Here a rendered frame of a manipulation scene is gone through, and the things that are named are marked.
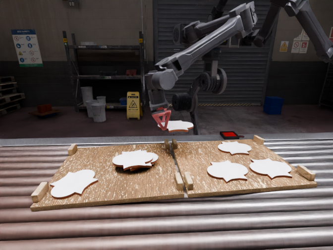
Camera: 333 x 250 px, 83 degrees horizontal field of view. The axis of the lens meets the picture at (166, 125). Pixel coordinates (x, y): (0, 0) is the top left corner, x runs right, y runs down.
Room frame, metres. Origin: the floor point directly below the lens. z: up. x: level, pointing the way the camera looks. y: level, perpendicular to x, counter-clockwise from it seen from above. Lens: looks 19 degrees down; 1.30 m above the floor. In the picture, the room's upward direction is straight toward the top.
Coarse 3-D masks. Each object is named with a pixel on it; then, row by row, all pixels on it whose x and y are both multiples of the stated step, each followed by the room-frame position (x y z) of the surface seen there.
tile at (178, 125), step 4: (180, 120) 0.76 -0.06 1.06; (164, 124) 0.70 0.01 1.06; (168, 124) 0.70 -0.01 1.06; (172, 124) 0.71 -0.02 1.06; (176, 124) 0.71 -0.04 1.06; (180, 124) 0.71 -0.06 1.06; (184, 124) 0.71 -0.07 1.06; (188, 124) 0.71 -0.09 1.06; (192, 124) 0.71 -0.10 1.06; (160, 128) 0.67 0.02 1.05; (168, 128) 0.65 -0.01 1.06; (172, 128) 0.65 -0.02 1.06; (176, 128) 0.65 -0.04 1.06; (180, 128) 0.66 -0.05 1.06; (184, 128) 0.66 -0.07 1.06; (188, 128) 0.67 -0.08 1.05
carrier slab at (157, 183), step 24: (144, 144) 0.78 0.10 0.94; (72, 168) 0.58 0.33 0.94; (96, 168) 0.58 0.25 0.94; (120, 168) 0.58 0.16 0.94; (144, 168) 0.58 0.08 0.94; (168, 168) 0.58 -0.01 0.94; (48, 192) 0.45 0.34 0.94; (96, 192) 0.45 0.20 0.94; (120, 192) 0.45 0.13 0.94; (144, 192) 0.45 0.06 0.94; (168, 192) 0.45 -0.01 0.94
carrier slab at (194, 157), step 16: (192, 144) 0.78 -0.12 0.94; (208, 144) 0.78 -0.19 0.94; (256, 144) 0.78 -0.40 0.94; (176, 160) 0.64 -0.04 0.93; (192, 160) 0.63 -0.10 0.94; (208, 160) 0.63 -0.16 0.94; (224, 160) 0.63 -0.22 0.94; (240, 160) 0.63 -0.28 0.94; (272, 160) 0.63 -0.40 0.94; (192, 176) 0.53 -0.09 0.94; (208, 176) 0.53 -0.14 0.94; (256, 176) 0.53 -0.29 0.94; (192, 192) 0.45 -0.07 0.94; (208, 192) 0.45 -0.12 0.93; (224, 192) 0.46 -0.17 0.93; (240, 192) 0.47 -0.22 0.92
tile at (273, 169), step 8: (256, 160) 0.62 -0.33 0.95; (264, 160) 0.62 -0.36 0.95; (256, 168) 0.56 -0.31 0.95; (264, 168) 0.56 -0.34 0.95; (272, 168) 0.56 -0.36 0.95; (280, 168) 0.56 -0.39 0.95; (288, 168) 0.56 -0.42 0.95; (272, 176) 0.52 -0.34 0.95; (280, 176) 0.52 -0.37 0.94; (288, 176) 0.52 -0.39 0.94
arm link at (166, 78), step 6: (162, 60) 0.72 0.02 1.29; (156, 66) 0.70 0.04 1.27; (156, 72) 0.65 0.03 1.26; (162, 72) 0.61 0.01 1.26; (168, 72) 0.61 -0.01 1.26; (174, 72) 0.63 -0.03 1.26; (156, 78) 0.61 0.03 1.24; (162, 78) 0.60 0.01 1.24; (168, 78) 0.61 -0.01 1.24; (174, 78) 0.62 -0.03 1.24; (156, 84) 0.61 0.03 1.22; (162, 84) 0.60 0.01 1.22; (168, 84) 0.61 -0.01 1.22
